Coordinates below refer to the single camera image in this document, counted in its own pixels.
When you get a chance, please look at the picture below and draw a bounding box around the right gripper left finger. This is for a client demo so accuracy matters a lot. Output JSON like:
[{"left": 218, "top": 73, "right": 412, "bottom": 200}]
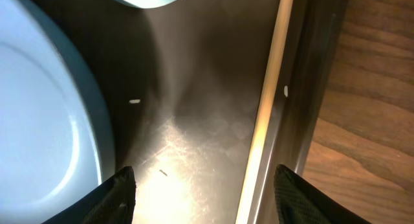
[{"left": 44, "top": 166, "right": 136, "bottom": 224}]

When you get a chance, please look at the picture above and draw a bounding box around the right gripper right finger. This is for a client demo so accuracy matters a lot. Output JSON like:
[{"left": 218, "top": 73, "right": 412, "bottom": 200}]
[{"left": 274, "top": 164, "right": 369, "bottom": 224}]

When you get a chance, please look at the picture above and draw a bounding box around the wooden chopstick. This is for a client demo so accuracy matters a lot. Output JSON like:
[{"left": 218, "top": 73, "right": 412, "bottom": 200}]
[{"left": 235, "top": 0, "right": 293, "bottom": 224}]

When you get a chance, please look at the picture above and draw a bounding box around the dark blue plate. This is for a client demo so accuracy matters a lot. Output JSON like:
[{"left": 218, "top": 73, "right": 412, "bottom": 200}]
[{"left": 1, "top": 0, "right": 115, "bottom": 223}]

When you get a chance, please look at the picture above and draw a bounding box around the dark brown serving tray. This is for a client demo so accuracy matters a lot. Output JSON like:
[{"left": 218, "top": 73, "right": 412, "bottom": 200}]
[{"left": 31, "top": 0, "right": 348, "bottom": 223}]

